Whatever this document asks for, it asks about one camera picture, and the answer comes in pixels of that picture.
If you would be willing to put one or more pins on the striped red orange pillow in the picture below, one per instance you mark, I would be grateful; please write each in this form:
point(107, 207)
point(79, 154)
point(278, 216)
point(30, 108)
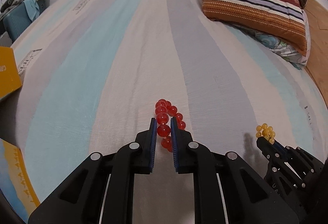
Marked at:
point(281, 18)

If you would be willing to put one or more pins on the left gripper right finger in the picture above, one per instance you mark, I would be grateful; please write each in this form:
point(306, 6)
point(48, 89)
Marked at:
point(226, 188)

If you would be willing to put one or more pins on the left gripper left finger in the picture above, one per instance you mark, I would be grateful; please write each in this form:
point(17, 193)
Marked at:
point(100, 189)

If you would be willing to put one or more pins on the teal suitcase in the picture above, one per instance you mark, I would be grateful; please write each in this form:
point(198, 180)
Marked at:
point(18, 19)

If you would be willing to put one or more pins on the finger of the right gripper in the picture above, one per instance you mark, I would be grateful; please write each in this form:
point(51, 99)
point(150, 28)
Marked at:
point(267, 149)
point(279, 148)

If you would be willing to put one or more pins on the floral light pillow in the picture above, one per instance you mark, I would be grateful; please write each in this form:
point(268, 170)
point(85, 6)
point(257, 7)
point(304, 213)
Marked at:
point(280, 47)

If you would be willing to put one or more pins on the yellow cardboard box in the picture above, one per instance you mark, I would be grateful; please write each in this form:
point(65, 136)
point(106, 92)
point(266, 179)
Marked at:
point(9, 77)

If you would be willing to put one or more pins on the striped pastel bed sheet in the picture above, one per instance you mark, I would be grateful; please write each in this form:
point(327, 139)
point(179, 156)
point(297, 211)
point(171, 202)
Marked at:
point(95, 72)

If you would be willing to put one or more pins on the wooden headboard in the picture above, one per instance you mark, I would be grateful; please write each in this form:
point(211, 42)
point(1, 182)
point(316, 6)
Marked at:
point(317, 65)

